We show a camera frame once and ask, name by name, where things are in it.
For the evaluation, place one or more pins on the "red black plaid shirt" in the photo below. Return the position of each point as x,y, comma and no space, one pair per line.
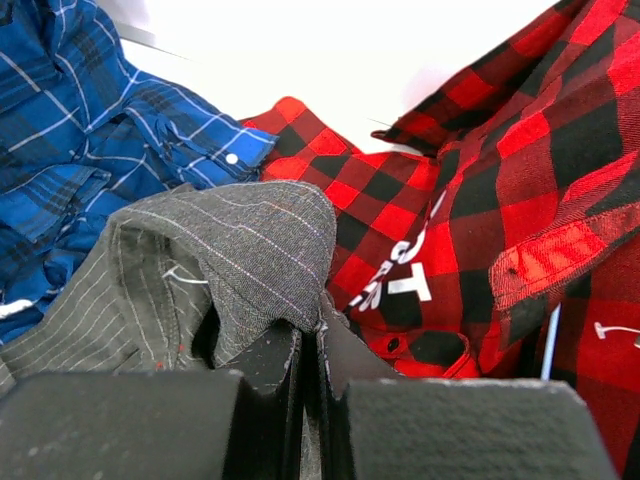
501,237

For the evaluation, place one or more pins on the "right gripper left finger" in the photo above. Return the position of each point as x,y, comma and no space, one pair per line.
240,421

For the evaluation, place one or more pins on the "blue plaid shirt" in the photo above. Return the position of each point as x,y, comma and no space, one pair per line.
85,133

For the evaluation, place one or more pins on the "dark grey pinstripe shirt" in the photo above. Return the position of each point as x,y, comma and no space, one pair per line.
185,281

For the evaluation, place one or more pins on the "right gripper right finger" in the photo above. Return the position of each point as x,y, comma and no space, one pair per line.
378,424

